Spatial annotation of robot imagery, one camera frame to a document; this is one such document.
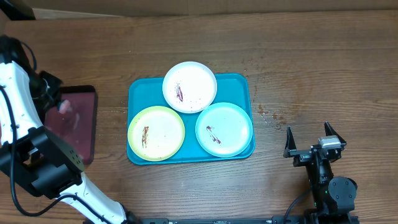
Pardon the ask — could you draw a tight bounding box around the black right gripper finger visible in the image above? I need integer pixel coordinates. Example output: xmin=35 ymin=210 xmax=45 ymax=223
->
xmin=285 ymin=126 xmax=297 ymax=151
xmin=324 ymin=121 xmax=346 ymax=145

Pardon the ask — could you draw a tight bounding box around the white plate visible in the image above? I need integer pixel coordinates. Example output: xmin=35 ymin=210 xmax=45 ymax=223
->
xmin=162 ymin=61 xmax=217 ymax=113

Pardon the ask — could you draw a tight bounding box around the yellow-green plate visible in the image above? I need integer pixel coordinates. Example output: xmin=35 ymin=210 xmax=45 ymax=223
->
xmin=127 ymin=106 xmax=185 ymax=162

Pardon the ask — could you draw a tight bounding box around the green and pink sponge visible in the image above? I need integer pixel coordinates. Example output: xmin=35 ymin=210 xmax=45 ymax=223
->
xmin=58 ymin=100 xmax=73 ymax=114

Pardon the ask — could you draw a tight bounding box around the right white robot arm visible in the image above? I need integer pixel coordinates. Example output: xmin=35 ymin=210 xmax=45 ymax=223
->
xmin=282 ymin=122 xmax=359 ymax=223

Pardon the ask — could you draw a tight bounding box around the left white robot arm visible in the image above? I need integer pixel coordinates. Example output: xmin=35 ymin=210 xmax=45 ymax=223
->
xmin=1 ymin=35 xmax=139 ymax=223

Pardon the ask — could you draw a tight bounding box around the black tray with red liquid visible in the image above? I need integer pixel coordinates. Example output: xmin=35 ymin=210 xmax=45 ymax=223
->
xmin=44 ymin=85 xmax=98 ymax=165

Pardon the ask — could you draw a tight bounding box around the teal serving tray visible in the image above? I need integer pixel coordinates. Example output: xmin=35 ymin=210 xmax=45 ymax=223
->
xmin=127 ymin=73 xmax=252 ymax=164

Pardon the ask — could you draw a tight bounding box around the light blue plate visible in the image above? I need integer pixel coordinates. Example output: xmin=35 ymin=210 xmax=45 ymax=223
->
xmin=195 ymin=102 xmax=254 ymax=158

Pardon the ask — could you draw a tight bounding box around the black object top-left corner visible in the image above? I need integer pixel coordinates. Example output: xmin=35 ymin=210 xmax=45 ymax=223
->
xmin=0 ymin=0 xmax=35 ymax=21

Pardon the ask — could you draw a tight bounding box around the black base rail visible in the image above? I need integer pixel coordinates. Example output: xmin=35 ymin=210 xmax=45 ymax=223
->
xmin=124 ymin=215 xmax=360 ymax=224

